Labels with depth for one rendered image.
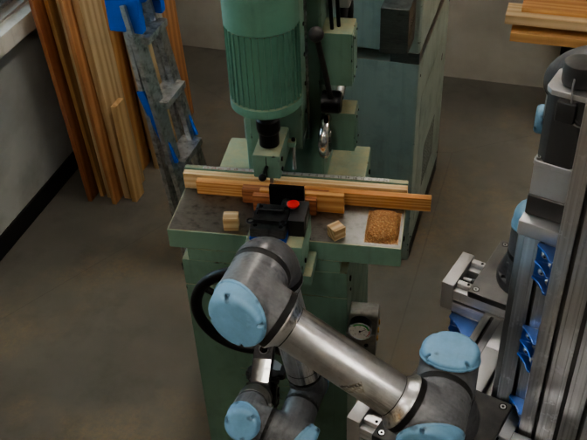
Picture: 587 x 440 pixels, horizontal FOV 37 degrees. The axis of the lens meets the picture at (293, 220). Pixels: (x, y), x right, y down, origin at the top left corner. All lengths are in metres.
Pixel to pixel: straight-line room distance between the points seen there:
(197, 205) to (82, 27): 1.34
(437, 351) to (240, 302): 0.42
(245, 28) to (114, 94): 1.77
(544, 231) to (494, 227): 1.96
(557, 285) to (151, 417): 1.68
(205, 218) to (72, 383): 1.09
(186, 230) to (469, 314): 0.76
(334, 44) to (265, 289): 0.87
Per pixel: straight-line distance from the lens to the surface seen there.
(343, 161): 2.60
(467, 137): 4.16
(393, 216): 2.20
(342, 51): 2.23
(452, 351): 1.72
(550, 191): 1.67
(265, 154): 2.17
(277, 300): 1.54
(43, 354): 3.27
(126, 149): 3.69
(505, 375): 2.00
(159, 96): 3.05
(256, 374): 1.98
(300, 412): 1.85
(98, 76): 3.55
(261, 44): 1.96
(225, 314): 1.54
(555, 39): 3.91
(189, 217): 2.27
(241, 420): 1.81
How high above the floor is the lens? 2.32
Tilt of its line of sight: 40 degrees down
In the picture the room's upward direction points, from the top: 3 degrees counter-clockwise
